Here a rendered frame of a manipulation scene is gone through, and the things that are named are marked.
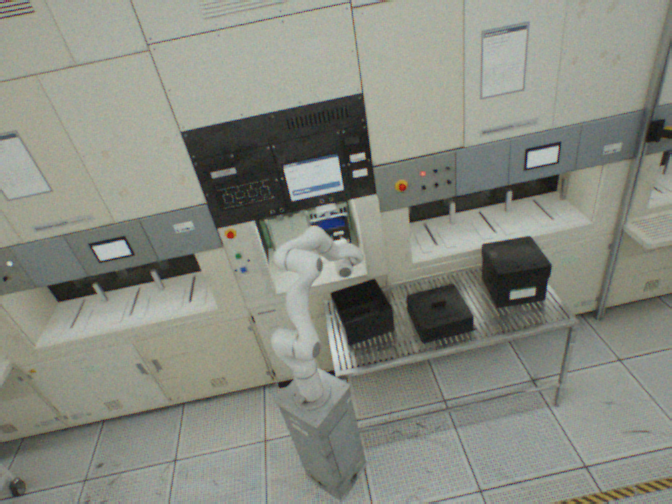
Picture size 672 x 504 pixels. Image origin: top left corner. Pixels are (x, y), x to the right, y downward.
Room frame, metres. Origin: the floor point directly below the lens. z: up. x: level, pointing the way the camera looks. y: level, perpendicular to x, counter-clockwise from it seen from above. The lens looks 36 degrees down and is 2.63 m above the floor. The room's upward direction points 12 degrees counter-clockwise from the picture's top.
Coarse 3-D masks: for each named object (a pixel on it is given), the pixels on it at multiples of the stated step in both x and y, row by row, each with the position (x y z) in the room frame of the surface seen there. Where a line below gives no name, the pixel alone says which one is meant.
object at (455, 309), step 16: (432, 288) 1.91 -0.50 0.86; (448, 288) 1.88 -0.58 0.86; (416, 304) 1.81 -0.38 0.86; (432, 304) 1.76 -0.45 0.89; (448, 304) 1.76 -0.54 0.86; (464, 304) 1.73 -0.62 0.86; (416, 320) 1.71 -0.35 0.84; (432, 320) 1.67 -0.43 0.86; (448, 320) 1.64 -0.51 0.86; (464, 320) 1.63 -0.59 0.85; (432, 336) 1.62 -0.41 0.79; (448, 336) 1.62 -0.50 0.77
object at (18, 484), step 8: (0, 464) 1.74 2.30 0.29; (0, 472) 1.72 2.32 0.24; (8, 472) 1.74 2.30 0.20; (0, 480) 1.69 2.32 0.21; (8, 480) 1.72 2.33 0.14; (16, 480) 1.73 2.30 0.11; (0, 488) 1.64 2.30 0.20; (8, 488) 1.69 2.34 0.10; (16, 488) 1.69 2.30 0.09; (24, 488) 1.73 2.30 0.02; (16, 496) 1.67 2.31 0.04
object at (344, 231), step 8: (320, 208) 2.42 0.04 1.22; (328, 208) 2.40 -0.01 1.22; (344, 208) 2.51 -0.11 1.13; (312, 216) 2.50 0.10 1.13; (328, 216) 2.41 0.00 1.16; (344, 216) 2.50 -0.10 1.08; (312, 224) 2.42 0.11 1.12; (328, 232) 2.33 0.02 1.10; (336, 232) 2.33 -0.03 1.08; (344, 232) 2.33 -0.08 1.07; (336, 240) 2.34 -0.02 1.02
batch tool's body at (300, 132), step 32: (352, 96) 2.15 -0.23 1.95; (224, 128) 2.13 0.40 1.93; (256, 128) 2.14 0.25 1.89; (288, 128) 2.14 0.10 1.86; (320, 128) 2.14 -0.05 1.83; (352, 128) 2.14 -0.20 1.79; (192, 160) 2.13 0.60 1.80; (224, 160) 2.13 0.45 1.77; (256, 160) 2.13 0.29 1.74; (288, 160) 2.13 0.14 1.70; (352, 192) 2.14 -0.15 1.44; (224, 224) 2.13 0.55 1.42; (256, 224) 2.48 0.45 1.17; (288, 224) 2.90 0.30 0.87; (352, 224) 2.61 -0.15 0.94; (256, 256) 2.13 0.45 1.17; (384, 256) 2.09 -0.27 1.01; (256, 288) 2.13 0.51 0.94; (320, 288) 2.14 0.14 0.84; (256, 320) 2.13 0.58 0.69; (288, 320) 2.13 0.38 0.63; (320, 320) 2.13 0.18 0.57; (320, 352) 2.13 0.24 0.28; (384, 352) 2.14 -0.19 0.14
